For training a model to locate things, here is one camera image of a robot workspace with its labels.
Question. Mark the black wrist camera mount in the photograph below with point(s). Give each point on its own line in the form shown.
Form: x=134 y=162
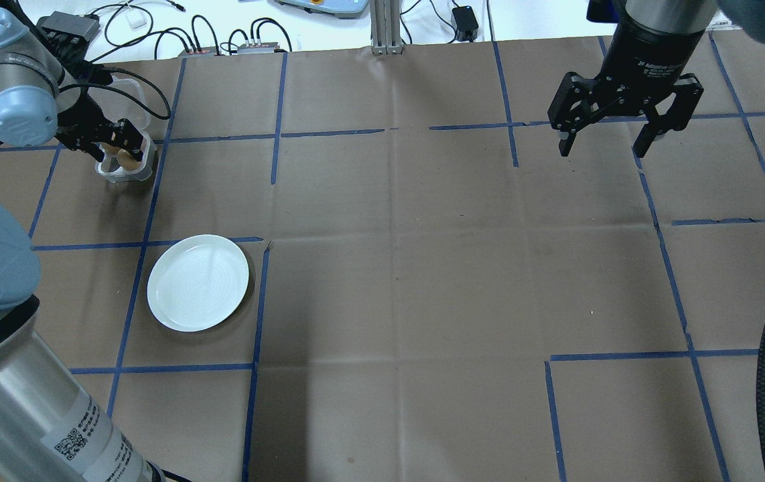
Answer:
x=91 y=75
x=600 y=8

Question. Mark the blue grey device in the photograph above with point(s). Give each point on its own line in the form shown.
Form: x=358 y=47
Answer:
x=329 y=7

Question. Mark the clear plastic egg carton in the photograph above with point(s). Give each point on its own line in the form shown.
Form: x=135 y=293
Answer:
x=124 y=175

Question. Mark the small white adapter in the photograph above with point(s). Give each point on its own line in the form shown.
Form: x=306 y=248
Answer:
x=136 y=20

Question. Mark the white round plate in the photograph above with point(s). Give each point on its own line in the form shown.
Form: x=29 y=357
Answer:
x=198 y=284

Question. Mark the black electronics box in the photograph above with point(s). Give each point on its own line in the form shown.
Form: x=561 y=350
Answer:
x=71 y=25

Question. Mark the black power adapter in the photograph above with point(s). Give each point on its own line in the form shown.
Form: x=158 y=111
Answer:
x=465 y=20

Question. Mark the brown egg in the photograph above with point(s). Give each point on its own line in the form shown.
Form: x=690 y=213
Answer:
x=129 y=160
x=112 y=147

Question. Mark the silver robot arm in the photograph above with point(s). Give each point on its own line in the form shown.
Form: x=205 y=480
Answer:
x=757 y=20
x=7 y=415

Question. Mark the aluminium profile post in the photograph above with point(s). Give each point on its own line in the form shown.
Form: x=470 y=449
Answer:
x=387 y=27

